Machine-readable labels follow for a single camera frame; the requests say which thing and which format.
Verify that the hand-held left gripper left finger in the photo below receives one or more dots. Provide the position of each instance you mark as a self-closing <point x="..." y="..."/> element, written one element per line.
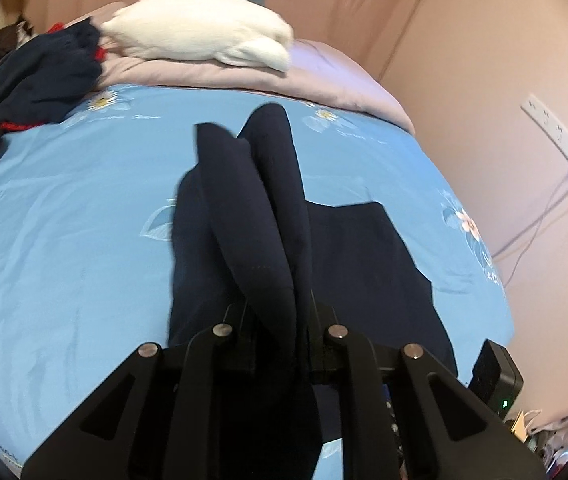
<point x="223" y="355"/>

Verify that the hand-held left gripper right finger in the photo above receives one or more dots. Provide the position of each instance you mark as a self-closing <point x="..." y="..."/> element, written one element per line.
<point x="339" y="355"/>

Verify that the navy zip jacket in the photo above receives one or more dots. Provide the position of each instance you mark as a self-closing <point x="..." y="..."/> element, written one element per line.
<point x="364" y="270"/>

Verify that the blue floral bedsheet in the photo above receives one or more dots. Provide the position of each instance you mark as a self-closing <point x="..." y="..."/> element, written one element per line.
<point x="88" y="235"/>

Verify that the pink quilt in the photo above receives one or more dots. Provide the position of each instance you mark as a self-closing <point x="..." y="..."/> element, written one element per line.
<point x="314" y="80"/>

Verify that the white plush blanket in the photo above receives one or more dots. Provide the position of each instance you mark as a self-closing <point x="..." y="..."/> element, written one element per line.
<point x="188" y="30"/>

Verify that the navy garment with red trim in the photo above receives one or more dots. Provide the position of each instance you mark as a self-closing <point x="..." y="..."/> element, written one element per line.
<point x="38" y="80"/>

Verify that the pink curtain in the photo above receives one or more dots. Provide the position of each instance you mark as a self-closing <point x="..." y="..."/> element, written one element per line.
<point x="339" y="5"/>

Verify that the dark brown clothing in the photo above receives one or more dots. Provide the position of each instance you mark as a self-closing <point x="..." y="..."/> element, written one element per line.
<point x="3" y="37"/>

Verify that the white wall power strip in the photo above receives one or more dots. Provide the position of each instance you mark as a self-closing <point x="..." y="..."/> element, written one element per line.
<point x="554" y="127"/>

